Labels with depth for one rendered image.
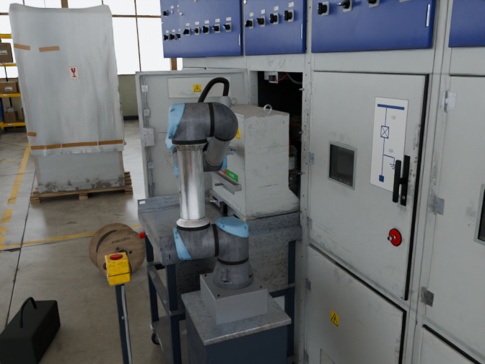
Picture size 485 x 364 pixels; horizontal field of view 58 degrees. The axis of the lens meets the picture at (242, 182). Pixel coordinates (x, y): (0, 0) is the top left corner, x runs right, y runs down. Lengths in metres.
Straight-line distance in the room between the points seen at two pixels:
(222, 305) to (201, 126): 0.61
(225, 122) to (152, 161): 1.18
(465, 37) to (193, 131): 0.81
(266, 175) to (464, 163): 0.98
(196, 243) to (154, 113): 1.18
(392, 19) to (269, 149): 0.81
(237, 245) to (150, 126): 1.19
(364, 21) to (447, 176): 0.60
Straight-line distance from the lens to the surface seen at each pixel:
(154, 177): 2.58
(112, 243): 3.45
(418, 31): 1.42
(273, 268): 2.15
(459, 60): 1.34
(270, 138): 1.98
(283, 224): 2.09
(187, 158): 1.44
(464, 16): 1.31
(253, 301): 1.58
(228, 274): 1.56
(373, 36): 1.56
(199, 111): 1.42
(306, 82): 1.96
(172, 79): 2.47
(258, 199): 2.03
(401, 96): 1.46
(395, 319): 1.66
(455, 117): 1.31
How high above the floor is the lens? 1.63
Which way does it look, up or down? 16 degrees down
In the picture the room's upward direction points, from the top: 1 degrees counter-clockwise
